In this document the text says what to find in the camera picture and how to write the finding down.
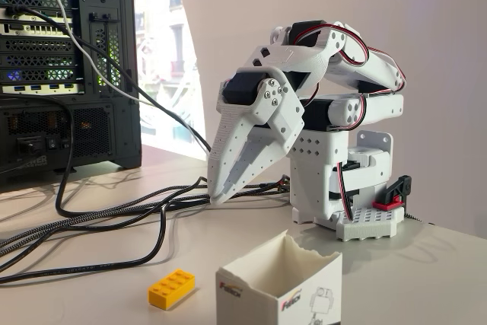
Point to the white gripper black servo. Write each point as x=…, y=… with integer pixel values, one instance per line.
x=243, y=121

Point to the yellow toy brick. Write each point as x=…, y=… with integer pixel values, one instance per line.
x=171, y=287

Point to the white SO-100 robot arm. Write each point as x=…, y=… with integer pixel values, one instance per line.
x=319, y=188

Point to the white cardboard box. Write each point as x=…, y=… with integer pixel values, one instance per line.
x=247, y=302

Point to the black and red clamp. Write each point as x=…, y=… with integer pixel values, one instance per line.
x=395, y=192

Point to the black computer tower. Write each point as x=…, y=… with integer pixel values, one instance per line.
x=45, y=58

